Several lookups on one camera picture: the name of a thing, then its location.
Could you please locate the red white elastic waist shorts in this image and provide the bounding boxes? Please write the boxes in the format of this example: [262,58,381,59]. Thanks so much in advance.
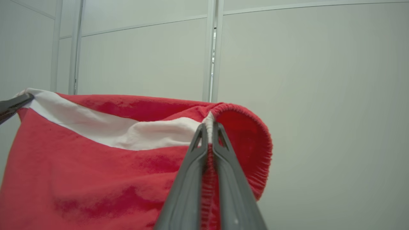
[0,88,273,230]

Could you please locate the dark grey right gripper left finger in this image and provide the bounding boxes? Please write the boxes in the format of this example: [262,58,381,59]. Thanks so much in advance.
[154,123,209,230]

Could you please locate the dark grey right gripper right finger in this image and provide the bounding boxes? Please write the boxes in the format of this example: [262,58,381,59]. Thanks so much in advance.
[212,121,268,230]

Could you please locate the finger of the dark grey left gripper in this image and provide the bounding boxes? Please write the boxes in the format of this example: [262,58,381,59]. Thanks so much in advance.
[0,93,34,125]

